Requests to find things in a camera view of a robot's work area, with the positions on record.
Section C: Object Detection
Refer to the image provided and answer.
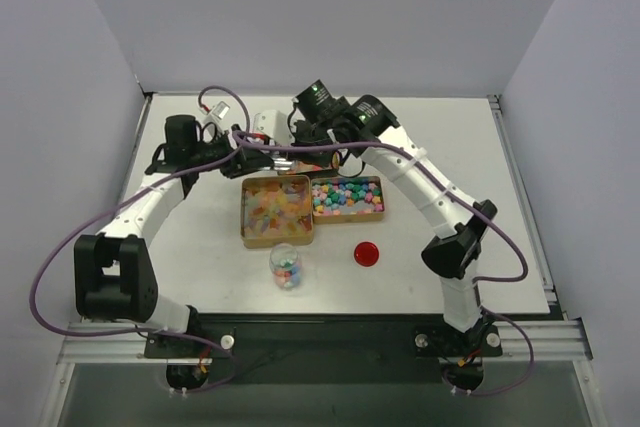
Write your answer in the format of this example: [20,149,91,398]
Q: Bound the shiny metal scoop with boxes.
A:
[263,157,296,175]

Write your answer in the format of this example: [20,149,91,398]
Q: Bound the gold tin popsicle candies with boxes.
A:
[240,175,314,249]

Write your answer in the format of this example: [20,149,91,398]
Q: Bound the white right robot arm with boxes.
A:
[292,81,497,355]

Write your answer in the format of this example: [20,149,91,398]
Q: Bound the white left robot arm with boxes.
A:
[73,114,274,358]

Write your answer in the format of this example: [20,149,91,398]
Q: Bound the gold tin neon star candies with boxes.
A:
[279,151,342,178]

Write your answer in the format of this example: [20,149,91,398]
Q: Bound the gold tin pastel star candies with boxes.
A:
[310,176,386,224]

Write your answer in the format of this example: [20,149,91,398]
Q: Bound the clear glass jar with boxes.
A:
[269,243,302,290]

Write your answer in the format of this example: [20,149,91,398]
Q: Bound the red jar lid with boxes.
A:
[353,241,380,267]

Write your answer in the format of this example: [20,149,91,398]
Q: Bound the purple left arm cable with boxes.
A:
[29,85,261,396]

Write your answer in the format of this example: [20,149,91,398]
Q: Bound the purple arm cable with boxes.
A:
[29,85,261,396]
[234,130,536,397]

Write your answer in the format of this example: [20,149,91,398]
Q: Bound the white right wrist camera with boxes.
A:
[254,109,294,146]

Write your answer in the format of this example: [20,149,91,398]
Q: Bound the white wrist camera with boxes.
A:
[205,101,230,122]
[254,109,294,146]

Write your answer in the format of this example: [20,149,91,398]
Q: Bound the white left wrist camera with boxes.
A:
[205,101,230,122]

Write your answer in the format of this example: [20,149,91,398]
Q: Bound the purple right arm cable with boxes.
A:
[234,130,536,397]

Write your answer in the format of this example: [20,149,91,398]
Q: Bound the aluminium frame rail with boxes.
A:
[58,316,592,365]

